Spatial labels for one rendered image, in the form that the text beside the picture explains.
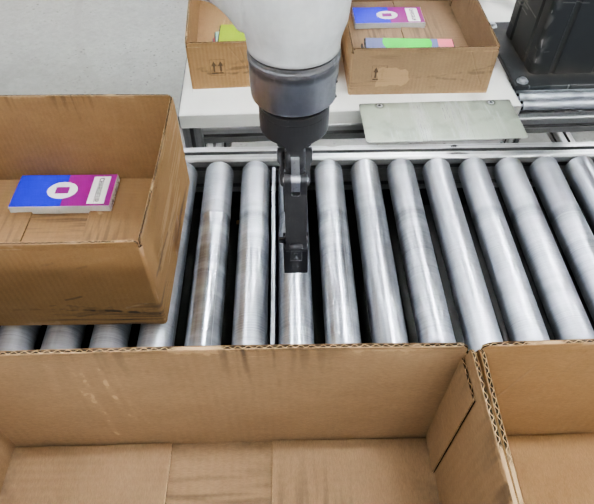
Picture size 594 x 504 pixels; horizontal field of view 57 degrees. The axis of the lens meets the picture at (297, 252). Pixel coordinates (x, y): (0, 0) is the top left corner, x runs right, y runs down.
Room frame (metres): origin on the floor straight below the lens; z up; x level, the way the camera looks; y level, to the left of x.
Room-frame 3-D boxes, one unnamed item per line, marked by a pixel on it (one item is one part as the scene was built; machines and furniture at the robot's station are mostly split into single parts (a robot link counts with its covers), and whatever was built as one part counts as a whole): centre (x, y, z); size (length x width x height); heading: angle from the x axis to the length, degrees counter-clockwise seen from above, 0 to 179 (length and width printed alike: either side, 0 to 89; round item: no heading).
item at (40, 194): (0.65, 0.38, 0.76); 0.16 x 0.07 x 0.02; 91
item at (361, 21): (1.24, -0.21, 0.76); 0.16 x 0.07 x 0.02; 92
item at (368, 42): (1.04, -0.24, 0.78); 0.19 x 0.14 x 0.02; 88
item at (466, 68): (1.14, -0.24, 0.80); 0.38 x 0.28 x 0.10; 2
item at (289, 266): (0.44, 0.00, 0.87); 0.03 x 0.01 x 0.07; 91
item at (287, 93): (0.49, 0.00, 1.08); 0.09 x 0.09 x 0.06
